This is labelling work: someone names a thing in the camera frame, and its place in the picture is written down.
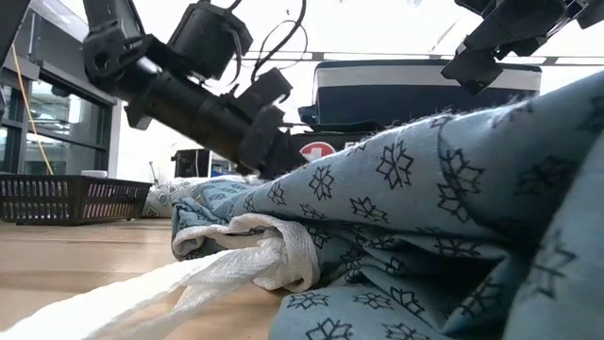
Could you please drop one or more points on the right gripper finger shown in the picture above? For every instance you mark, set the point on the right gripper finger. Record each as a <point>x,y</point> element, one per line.
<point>474,71</point>

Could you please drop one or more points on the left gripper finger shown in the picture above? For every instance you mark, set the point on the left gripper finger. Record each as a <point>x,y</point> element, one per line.
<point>285,158</point>

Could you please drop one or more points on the white patterned gown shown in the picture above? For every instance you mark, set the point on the white patterned gown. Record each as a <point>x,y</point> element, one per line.
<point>170,193</point>

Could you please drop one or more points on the teal patterned gown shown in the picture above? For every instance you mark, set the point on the teal patterned gown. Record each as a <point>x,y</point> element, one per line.
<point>401,198</point>

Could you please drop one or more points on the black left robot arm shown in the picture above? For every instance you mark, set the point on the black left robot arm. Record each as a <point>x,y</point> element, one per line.
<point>165,99</point>

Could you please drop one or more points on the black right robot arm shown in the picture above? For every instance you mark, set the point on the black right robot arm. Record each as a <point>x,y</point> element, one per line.
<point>594,11</point>

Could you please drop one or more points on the navy fabric storage bin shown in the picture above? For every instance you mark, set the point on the navy fabric storage bin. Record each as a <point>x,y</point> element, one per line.
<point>401,101</point>

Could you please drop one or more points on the black plastic slotted basket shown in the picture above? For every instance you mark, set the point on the black plastic slotted basket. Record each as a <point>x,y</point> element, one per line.
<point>47,198</point>

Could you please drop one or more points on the black first aid kit pouch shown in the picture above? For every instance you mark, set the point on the black first aid kit pouch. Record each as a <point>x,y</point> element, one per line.
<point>323,151</point>

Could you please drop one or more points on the black computer monitor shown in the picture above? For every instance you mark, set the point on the black computer monitor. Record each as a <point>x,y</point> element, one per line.
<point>193,163</point>

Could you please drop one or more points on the ceiling light bar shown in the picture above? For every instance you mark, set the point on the ceiling light bar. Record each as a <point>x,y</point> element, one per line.
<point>358,56</point>

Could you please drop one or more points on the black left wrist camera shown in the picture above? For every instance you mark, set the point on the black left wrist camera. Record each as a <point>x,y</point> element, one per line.
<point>266,90</point>

